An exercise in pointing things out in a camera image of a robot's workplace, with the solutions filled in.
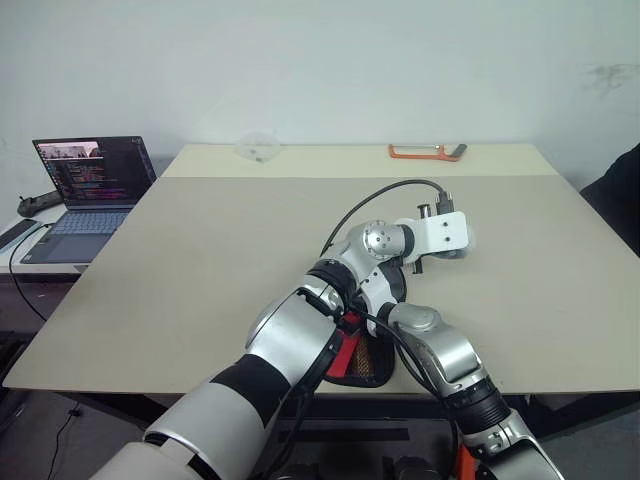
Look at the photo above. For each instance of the grey open laptop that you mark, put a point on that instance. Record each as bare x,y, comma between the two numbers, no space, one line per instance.
95,170

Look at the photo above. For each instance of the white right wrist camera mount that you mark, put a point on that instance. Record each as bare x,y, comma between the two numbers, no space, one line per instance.
375,290

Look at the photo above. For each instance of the black handheld remote controller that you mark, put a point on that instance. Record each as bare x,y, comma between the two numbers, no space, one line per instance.
35,204

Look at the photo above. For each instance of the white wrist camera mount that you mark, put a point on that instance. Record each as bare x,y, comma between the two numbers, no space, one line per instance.
435,232
375,290

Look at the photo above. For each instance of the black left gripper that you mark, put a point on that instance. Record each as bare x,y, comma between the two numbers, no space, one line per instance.
420,265

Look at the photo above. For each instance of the red orange clamp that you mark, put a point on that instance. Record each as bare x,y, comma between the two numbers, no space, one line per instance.
466,465

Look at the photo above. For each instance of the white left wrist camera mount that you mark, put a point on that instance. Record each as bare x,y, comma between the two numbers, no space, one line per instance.
435,232

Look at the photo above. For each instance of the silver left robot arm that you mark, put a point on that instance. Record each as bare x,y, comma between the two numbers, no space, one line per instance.
290,325

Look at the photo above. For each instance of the clear crumpled plastic bag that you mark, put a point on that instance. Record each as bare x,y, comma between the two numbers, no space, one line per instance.
257,146

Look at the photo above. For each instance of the black smartphone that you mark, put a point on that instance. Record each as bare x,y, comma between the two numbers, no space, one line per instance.
17,232

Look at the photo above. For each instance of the black table frame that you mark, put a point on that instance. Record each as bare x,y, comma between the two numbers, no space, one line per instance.
380,407

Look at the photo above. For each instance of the dark chair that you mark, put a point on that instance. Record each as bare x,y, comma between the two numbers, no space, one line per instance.
620,195

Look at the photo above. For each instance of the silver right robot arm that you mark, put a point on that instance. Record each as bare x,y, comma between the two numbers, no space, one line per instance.
450,350

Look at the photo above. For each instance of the black mesh racket bag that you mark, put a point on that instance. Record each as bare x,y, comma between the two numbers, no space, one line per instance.
385,372

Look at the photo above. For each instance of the black tape strip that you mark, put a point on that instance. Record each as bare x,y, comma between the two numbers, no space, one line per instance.
360,434

